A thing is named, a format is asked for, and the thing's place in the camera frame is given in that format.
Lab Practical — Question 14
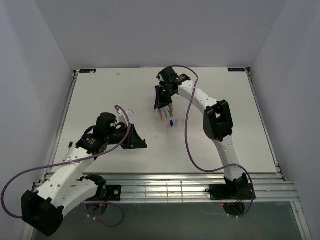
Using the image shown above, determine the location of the left blue corner label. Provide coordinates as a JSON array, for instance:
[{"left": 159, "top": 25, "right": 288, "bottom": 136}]
[{"left": 79, "top": 69, "right": 97, "bottom": 74}]

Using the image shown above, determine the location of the aluminium rail frame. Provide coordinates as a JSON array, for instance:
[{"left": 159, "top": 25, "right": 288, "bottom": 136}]
[{"left": 27, "top": 173, "right": 301, "bottom": 207}]

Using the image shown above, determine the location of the pink highlighter pen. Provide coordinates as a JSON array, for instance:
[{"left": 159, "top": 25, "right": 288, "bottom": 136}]
[{"left": 158, "top": 109, "right": 163, "bottom": 120}]

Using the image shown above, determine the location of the right blue corner label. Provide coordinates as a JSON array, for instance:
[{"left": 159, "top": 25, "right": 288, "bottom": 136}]
[{"left": 227, "top": 67, "right": 246, "bottom": 72}]

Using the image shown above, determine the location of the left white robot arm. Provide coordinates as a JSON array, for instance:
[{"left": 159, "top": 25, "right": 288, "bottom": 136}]
[{"left": 21, "top": 109, "right": 148, "bottom": 237}]

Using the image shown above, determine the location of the blue corner label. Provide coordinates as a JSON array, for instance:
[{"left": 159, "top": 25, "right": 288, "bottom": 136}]
[
  {"left": 79, "top": 69, "right": 97, "bottom": 74},
  {"left": 227, "top": 67, "right": 246, "bottom": 72}
]

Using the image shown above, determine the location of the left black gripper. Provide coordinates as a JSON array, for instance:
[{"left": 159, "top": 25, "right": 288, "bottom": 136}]
[{"left": 105, "top": 123, "right": 148, "bottom": 150}]

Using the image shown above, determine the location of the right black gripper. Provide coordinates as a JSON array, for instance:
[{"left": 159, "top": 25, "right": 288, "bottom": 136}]
[{"left": 154, "top": 85, "right": 176, "bottom": 110}]

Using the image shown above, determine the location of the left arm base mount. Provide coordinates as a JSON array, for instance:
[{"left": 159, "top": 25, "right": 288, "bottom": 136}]
[{"left": 84, "top": 173, "right": 122, "bottom": 201}]

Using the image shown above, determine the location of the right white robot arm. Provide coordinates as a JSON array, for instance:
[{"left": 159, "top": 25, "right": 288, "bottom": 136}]
[{"left": 154, "top": 66, "right": 249, "bottom": 199}]

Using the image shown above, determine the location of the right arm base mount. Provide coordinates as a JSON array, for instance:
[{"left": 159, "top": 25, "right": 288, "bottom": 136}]
[{"left": 204, "top": 183, "right": 256, "bottom": 200}]

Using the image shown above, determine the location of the yellow highlighter pen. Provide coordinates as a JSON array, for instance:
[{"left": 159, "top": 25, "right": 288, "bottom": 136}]
[{"left": 170, "top": 103, "right": 175, "bottom": 116}]

